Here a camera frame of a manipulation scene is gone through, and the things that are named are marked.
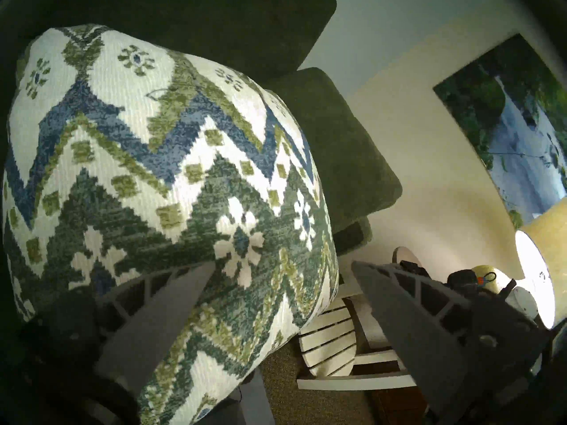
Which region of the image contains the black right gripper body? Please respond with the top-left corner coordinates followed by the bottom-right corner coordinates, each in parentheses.
top-left (399, 260), bottom-right (433, 282)

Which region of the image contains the green sofa armrest cushion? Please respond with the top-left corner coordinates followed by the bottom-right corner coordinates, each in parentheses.
top-left (261, 67), bottom-right (404, 255)

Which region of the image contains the green white patterned throw pillow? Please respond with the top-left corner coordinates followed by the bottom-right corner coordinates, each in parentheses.
top-left (2, 23), bottom-right (339, 425)

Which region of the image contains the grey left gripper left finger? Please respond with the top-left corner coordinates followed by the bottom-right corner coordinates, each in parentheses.
top-left (48, 263), bottom-right (217, 396)

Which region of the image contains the waterfall forest wall poster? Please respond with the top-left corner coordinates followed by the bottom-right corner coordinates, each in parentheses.
top-left (433, 32), bottom-right (567, 230)

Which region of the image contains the green fabric sofa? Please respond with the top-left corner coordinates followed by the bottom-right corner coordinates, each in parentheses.
top-left (0, 0), bottom-right (404, 256)

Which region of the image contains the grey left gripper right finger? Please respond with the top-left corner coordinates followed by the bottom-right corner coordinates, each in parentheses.
top-left (351, 260), bottom-right (549, 423)

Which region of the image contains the wide green sofa back cushion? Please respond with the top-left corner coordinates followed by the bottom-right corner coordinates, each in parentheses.
top-left (0, 0), bottom-right (337, 89)

